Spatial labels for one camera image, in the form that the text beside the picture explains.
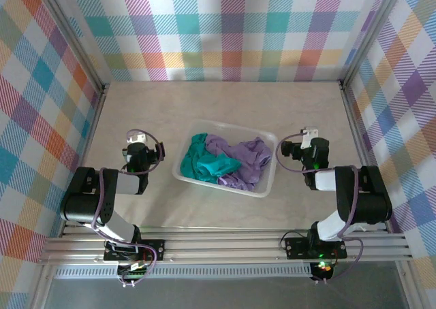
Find aluminium frame post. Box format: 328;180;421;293
33;0;110;101
339;0;409;92

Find white plastic mesh basket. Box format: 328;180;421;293
172;118;279;198

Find purple crumpled t-shirt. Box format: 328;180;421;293
204;134;273;191

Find circuit board with LEDs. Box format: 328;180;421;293
311;259;334;281

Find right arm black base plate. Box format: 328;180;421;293
284;237;348;259

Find green terminal circuit board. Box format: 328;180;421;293
117;261;153;282

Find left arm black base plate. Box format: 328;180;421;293
103;239;166;262

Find teal printed t-shirt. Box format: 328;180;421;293
179;132;242;184

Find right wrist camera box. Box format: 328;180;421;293
299;127;320;150

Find grey slotted cable duct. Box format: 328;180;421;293
54;266;313;280

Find aluminium side rail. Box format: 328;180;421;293
30;84;110;309
339;82;422;309

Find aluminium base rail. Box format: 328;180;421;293
37;232;413;265

